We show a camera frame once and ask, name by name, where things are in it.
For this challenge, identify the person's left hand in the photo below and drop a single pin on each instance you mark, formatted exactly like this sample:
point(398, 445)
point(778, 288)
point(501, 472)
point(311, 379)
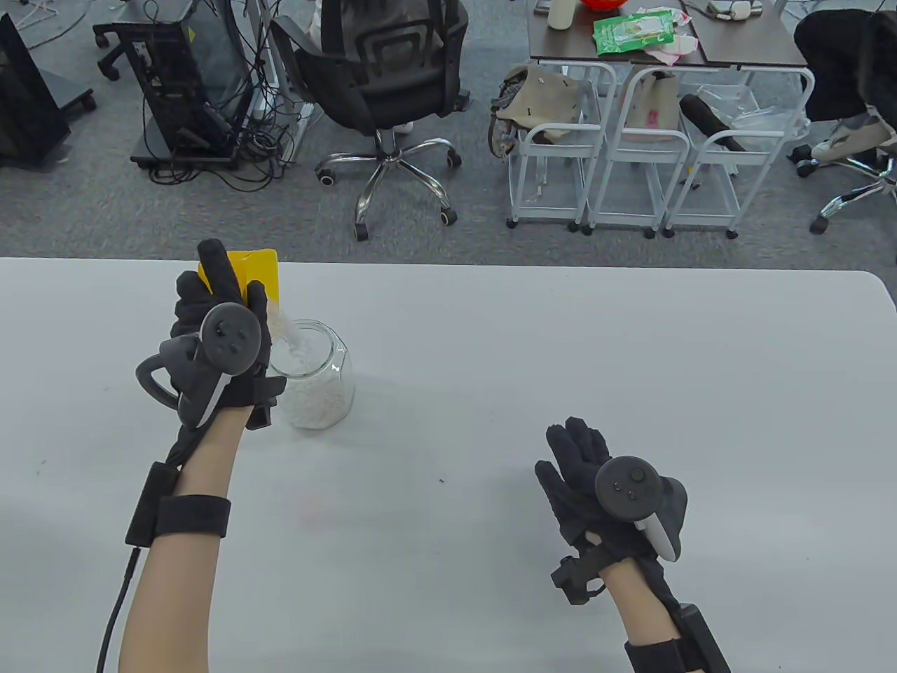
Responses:
point(193, 308)

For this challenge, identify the person's right hand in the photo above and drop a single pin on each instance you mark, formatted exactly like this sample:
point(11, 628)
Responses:
point(574, 477)

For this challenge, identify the dark grey controller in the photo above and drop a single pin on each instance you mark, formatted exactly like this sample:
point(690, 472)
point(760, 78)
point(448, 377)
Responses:
point(627, 487)
point(231, 340)

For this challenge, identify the yellow plastic food container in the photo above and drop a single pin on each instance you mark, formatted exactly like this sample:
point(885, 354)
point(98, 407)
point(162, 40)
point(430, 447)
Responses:
point(263, 273)

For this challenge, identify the white rice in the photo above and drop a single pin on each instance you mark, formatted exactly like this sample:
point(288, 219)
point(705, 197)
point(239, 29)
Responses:
point(315, 403)

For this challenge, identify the clear glass jar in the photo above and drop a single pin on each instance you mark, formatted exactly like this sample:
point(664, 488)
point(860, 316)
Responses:
point(340, 364)

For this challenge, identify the person's left forearm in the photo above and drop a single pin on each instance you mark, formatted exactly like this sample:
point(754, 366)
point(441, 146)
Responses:
point(175, 596)

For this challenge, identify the person's right forearm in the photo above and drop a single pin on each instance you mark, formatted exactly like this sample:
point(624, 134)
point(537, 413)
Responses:
point(631, 603)

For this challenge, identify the black computer tower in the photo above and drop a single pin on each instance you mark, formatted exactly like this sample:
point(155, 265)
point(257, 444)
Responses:
point(203, 77)

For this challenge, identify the black monitor stand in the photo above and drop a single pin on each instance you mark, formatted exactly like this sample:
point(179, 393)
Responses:
point(21, 105)

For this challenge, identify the black mesh office chair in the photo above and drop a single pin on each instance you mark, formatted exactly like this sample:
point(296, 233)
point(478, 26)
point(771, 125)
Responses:
point(378, 84)

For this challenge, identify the white metal trolley cart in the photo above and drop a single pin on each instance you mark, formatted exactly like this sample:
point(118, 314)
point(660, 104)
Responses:
point(645, 137)
point(553, 133)
point(729, 137)

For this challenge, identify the beige paper bag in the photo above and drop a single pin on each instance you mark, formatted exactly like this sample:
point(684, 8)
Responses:
point(652, 105)

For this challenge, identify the beige fabric bag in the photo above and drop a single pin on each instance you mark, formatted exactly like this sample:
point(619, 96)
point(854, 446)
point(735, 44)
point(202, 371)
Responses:
point(539, 98)

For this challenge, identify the black cylinder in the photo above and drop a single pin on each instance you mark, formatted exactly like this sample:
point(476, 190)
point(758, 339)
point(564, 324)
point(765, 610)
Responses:
point(704, 116)

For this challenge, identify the chrome office chair base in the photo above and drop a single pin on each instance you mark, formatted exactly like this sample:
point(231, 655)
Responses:
point(851, 196)

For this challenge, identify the clear plastic bag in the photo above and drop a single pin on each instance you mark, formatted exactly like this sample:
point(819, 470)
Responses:
point(764, 119)

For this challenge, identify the brown side table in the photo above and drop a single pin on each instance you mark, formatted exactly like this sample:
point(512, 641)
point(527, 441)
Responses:
point(757, 42)
point(560, 45)

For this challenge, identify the pink white wrapper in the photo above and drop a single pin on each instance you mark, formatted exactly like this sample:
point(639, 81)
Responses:
point(673, 49)

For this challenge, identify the green snack packet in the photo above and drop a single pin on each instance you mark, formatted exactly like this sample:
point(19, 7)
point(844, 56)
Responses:
point(631, 31)

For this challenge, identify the white bottle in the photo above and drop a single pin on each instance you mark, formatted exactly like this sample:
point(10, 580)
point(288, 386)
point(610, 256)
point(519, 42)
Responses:
point(560, 14)

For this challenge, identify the orange red bowl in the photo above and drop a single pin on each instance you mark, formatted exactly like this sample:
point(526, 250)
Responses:
point(603, 4)

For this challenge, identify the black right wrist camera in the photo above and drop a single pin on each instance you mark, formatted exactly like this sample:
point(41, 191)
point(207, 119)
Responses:
point(574, 582)

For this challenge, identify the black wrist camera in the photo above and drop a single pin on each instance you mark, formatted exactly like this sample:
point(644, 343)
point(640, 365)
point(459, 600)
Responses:
point(574, 582)
point(263, 403)

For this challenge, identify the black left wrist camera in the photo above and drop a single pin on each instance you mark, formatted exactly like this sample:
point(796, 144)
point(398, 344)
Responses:
point(263, 403)

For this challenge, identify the white metal desk frame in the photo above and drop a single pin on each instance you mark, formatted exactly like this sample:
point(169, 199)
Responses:
point(277, 70)

